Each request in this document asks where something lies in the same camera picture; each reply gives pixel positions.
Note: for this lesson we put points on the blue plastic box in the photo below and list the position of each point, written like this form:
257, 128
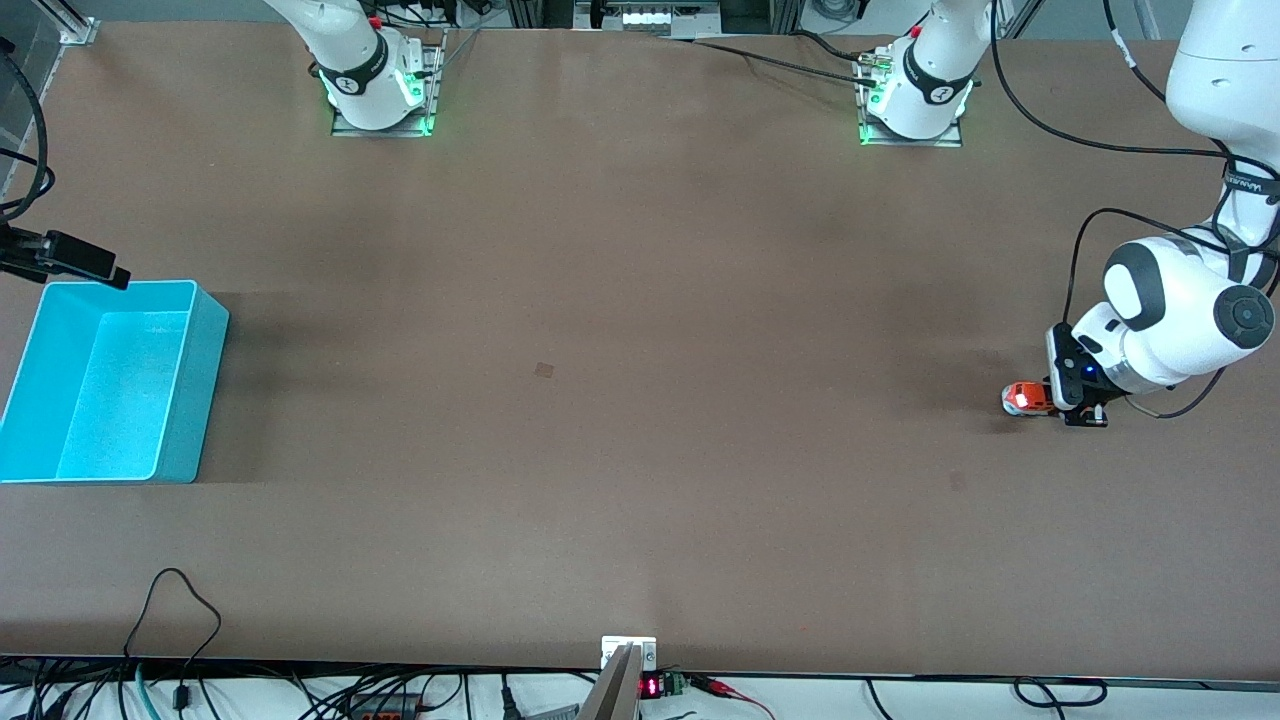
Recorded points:
120, 390

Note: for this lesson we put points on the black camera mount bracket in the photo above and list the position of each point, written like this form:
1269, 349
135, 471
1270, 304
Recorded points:
1080, 375
20, 255

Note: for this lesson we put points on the red LED display module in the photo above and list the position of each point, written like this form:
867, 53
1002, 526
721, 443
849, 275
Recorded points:
655, 686

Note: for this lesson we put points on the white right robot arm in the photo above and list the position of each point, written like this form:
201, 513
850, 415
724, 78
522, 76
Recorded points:
350, 60

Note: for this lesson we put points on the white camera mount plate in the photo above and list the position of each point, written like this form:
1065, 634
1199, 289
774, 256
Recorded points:
612, 645

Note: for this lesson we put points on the grey metal camera bar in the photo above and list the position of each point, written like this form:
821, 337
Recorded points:
615, 695

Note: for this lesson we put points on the aluminium frame corner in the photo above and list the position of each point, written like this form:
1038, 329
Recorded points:
75, 25

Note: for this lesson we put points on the lit device on rack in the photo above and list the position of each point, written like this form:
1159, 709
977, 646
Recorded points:
650, 16

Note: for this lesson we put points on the black left camera mount bracket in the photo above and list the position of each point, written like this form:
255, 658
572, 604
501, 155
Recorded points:
1080, 375

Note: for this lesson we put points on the orange black power strip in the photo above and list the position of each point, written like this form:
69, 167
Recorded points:
385, 708

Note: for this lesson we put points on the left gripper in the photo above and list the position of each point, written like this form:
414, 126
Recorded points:
1086, 412

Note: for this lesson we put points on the orange toy bus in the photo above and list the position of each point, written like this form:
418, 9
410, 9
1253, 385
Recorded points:
1025, 399

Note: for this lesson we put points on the black right camera mount bracket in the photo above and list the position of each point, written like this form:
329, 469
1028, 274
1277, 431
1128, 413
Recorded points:
20, 255

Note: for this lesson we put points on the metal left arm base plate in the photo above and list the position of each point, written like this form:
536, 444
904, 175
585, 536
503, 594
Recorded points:
915, 142

